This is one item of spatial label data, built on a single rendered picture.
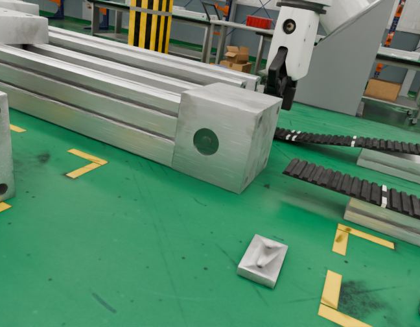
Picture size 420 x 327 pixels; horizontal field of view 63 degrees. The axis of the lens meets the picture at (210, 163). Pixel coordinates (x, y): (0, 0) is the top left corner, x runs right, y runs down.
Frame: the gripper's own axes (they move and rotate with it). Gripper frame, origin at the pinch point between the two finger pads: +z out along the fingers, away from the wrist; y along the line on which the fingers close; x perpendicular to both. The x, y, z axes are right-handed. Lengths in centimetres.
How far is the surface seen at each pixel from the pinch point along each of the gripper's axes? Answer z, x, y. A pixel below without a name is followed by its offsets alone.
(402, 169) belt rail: 3.9, -21.0, -1.4
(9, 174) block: 2.8, 12.6, -39.3
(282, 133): 4.0, -2.3, -1.1
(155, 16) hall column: 3, 199, 256
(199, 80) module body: -2.0, 12.5, -4.9
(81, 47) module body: -2.5, 38.4, -4.9
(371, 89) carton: 53, -17, 478
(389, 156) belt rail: 2.4, -18.6, -2.0
